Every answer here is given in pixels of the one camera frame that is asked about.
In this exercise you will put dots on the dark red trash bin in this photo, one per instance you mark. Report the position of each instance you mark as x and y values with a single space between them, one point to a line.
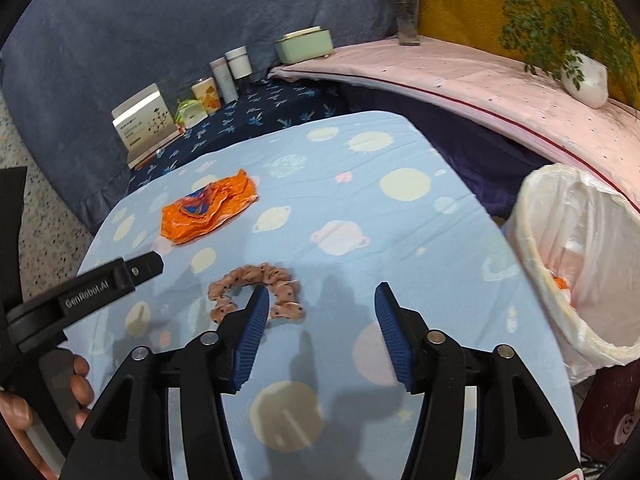
600 410

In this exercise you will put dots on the blue planet-print tablecloth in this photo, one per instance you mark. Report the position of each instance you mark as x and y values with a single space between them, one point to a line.
350 210

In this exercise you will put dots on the dark purple cloth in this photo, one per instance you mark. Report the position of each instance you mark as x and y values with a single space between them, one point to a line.
475 155

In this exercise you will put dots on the open white flower-print box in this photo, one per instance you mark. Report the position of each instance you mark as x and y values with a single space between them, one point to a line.
145 122

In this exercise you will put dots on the blue-grey fabric cushion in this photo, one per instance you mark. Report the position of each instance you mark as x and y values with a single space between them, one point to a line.
150 25

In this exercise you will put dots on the green white packet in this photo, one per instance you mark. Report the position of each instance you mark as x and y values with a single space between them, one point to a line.
192 115

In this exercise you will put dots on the tall white pink bottle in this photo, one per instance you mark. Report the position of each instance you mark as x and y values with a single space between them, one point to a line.
224 80

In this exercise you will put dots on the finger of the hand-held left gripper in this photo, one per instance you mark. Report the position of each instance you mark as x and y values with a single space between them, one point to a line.
90 292

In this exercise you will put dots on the navy floral cloth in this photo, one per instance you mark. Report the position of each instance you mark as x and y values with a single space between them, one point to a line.
260 115

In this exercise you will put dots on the mustard yellow cloth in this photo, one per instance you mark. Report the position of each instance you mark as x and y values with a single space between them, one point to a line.
450 0

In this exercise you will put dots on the trash bin with white liner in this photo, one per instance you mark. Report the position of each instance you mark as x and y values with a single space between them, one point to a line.
575 220

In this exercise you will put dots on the pink dotted scrunchie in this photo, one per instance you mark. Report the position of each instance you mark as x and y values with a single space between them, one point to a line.
240 274

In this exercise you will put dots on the glass vase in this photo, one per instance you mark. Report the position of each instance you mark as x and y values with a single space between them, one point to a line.
408 22

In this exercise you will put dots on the white plant pot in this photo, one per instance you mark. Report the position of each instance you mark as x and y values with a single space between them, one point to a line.
587 82

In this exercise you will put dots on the orange blue-print wrapper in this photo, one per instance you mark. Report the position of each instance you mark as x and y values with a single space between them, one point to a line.
200 220

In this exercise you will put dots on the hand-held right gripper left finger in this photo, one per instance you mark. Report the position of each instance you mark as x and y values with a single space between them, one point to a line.
247 340

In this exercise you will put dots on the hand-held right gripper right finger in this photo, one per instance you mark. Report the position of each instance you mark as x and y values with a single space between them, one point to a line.
395 340

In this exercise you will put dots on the green leafy plant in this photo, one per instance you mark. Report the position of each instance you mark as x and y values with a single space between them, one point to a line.
540 15

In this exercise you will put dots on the pink cloth cover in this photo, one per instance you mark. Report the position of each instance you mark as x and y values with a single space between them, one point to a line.
450 75

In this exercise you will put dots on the white cylindrical jar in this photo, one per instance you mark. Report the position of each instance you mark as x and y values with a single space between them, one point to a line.
238 62

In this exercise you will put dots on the orange yellow tin can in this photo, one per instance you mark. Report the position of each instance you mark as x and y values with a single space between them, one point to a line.
206 95

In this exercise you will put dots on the pale green box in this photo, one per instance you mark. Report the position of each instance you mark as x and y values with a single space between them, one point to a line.
302 46

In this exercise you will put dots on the person's left hand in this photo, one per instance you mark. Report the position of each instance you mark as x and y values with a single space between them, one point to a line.
82 390

